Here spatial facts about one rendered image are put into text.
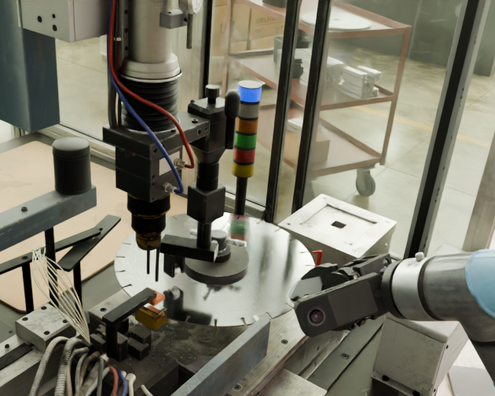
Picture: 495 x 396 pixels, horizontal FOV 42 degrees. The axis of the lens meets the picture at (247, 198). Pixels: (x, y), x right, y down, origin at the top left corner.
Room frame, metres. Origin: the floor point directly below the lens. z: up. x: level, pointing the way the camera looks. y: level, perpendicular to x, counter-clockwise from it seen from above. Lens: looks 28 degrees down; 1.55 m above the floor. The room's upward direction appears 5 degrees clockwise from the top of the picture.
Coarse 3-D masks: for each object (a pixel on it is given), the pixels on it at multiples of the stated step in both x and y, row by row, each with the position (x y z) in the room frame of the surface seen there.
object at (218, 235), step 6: (222, 228) 0.92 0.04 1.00; (228, 228) 0.93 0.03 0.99; (192, 234) 0.90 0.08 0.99; (216, 234) 0.89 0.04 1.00; (222, 234) 0.90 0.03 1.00; (216, 240) 0.88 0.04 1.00; (222, 240) 0.89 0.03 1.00; (228, 240) 0.89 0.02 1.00; (234, 240) 0.89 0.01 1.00; (240, 240) 0.89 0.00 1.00; (222, 246) 0.89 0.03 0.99; (240, 246) 0.88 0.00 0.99
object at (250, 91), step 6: (240, 84) 1.19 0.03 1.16; (246, 84) 1.20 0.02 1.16; (252, 84) 1.20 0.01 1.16; (258, 84) 1.20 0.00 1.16; (240, 90) 1.19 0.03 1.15; (246, 90) 1.18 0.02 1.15; (252, 90) 1.18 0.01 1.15; (258, 90) 1.19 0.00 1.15; (240, 96) 1.18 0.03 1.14; (246, 96) 1.18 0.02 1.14; (252, 96) 1.18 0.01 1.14; (258, 96) 1.19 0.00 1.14; (246, 102) 1.18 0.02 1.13; (252, 102) 1.18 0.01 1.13
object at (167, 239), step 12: (204, 228) 0.81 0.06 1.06; (168, 240) 0.83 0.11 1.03; (180, 240) 0.83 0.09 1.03; (192, 240) 0.83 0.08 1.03; (204, 240) 0.81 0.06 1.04; (168, 252) 0.82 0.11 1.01; (180, 252) 0.81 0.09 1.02; (192, 252) 0.81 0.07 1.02; (204, 252) 0.81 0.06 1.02; (216, 252) 0.82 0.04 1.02; (168, 264) 0.82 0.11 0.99; (180, 264) 0.83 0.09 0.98
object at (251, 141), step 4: (236, 132) 1.19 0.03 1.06; (236, 136) 1.19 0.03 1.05; (240, 136) 1.18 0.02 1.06; (244, 136) 1.18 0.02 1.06; (248, 136) 1.18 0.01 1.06; (252, 136) 1.18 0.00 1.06; (256, 136) 1.20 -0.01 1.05; (236, 140) 1.19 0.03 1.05; (240, 140) 1.18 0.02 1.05; (244, 140) 1.18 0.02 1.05; (248, 140) 1.18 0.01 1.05; (252, 140) 1.18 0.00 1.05; (256, 140) 1.20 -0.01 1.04; (236, 144) 1.19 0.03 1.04; (240, 144) 1.18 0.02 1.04; (244, 144) 1.18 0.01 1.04; (248, 144) 1.18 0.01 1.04; (252, 144) 1.18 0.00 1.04; (244, 148) 1.18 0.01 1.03; (248, 148) 1.18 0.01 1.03
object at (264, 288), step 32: (192, 224) 1.01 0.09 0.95; (256, 224) 1.03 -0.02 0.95; (128, 256) 0.89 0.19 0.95; (160, 256) 0.90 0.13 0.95; (256, 256) 0.92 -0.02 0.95; (288, 256) 0.93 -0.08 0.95; (128, 288) 0.80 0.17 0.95; (160, 288) 0.81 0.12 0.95; (192, 288) 0.82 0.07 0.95; (224, 288) 0.82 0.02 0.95; (256, 288) 0.83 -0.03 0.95; (288, 288) 0.84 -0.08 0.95; (192, 320) 0.74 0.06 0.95; (224, 320) 0.75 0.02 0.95
